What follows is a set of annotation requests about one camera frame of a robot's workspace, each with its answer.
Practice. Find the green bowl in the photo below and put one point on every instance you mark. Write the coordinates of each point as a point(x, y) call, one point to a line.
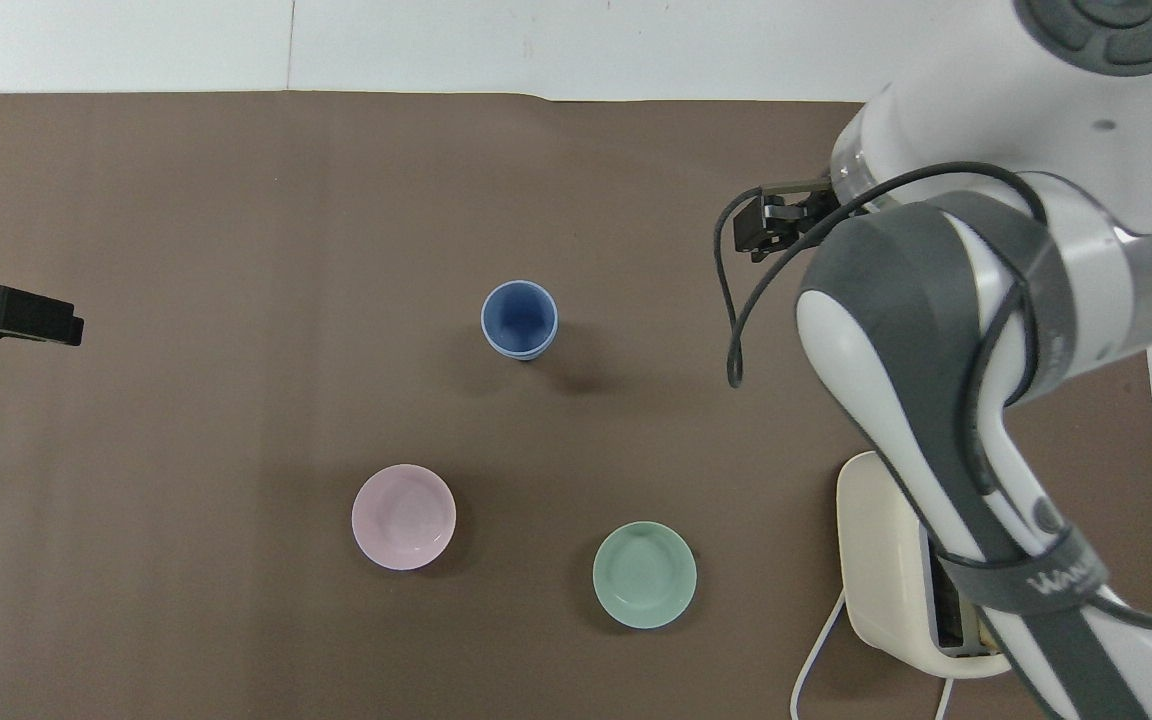
point(644, 576)

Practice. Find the blue cup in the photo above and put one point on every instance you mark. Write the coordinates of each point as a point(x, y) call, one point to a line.
point(519, 318)

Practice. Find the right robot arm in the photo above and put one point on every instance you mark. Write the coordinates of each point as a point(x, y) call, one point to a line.
point(946, 120)

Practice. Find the cream white box device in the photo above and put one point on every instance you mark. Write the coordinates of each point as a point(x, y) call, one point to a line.
point(881, 560)

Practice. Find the pink bowl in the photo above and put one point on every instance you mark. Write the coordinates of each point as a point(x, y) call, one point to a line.
point(403, 517)

